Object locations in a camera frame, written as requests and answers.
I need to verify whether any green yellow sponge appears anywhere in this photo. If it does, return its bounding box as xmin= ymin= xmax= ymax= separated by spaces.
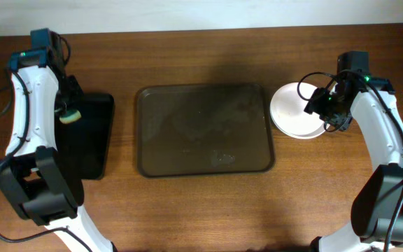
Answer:
xmin=59 ymin=109 xmax=82 ymax=125

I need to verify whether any white plate top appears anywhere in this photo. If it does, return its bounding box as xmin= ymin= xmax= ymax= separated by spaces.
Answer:
xmin=269 ymin=83 xmax=319 ymax=121

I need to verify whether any white plate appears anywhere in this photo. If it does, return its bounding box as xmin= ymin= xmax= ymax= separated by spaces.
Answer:
xmin=274 ymin=115 xmax=325 ymax=139
xmin=269 ymin=83 xmax=319 ymax=121

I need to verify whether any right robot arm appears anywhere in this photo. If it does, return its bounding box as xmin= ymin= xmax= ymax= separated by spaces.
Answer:
xmin=304 ymin=51 xmax=403 ymax=251

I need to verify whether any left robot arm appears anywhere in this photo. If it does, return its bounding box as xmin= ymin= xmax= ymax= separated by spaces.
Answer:
xmin=0 ymin=28 xmax=115 ymax=251

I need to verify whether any black rectangular tray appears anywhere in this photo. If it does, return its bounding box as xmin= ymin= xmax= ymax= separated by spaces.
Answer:
xmin=55 ymin=93 xmax=115 ymax=180

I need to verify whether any brown plastic serving tray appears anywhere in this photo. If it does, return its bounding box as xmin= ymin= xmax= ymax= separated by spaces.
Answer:
xmin=136 ymin=83 xmax=276 ymax=179

